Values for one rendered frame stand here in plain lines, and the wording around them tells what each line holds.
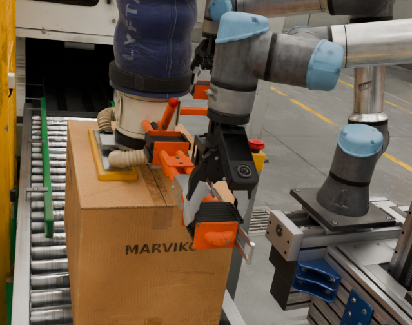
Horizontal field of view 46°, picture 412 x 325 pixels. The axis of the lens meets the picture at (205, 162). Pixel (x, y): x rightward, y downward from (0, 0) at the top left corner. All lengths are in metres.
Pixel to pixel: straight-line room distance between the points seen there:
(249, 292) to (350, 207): 1.44
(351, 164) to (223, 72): 0.70
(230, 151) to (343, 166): 0.67
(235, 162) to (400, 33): 0.35
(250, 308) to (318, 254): 1.26
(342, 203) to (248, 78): 0.74
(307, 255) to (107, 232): 0.57
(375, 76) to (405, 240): 0.46
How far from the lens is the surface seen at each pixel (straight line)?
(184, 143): 1.11
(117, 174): 1.25
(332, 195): 1.40
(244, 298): 2.70
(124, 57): 1.26
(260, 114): 4.40
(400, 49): 0.88
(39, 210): 2.26
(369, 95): 1.47
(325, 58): 0.74
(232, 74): 0.74
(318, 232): 1.40
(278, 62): 0.73
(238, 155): 0.75
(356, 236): 1.48
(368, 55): 0.87
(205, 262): 1.29
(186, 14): 1.25
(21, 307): 1.62
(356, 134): 1.37
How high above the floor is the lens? 1.64
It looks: 23 degrees down
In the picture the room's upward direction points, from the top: 9 degrees clockwise
